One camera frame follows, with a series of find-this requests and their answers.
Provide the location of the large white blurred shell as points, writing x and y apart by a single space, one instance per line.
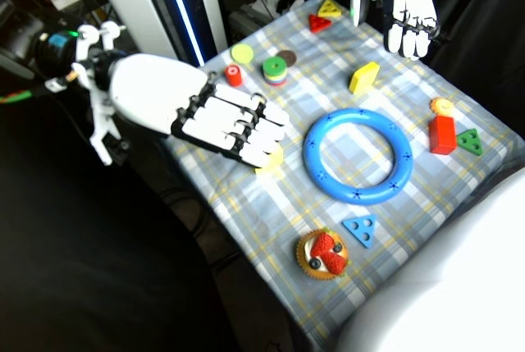
451 286

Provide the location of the green triangle block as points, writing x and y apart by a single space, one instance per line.
471 141

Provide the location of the grey power strip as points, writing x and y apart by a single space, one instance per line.
254 11

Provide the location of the yellow triangle block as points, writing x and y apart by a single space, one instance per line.
324 11

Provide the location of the yellow-green flat disc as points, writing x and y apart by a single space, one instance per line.
242 53

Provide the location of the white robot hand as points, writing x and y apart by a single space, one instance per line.
414 3
156 89

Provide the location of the blue triangle block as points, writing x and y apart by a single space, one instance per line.
362 229

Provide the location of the red triangle block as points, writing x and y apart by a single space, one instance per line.
319 24

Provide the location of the white column with blue light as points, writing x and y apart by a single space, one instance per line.
135 7

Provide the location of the brown flat disc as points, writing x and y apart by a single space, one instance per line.
289 57

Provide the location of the blue plaid table cloth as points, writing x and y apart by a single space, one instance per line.
262 204

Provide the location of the red rectangular block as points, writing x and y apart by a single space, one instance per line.
443 134

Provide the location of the toy strawberry fruit tart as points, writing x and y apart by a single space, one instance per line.
324 245

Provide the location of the small red cylinder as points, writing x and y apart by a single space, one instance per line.
234 79

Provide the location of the black curtain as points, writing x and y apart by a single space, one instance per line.
484 40

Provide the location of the stack of coloured rings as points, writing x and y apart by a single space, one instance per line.
268 69

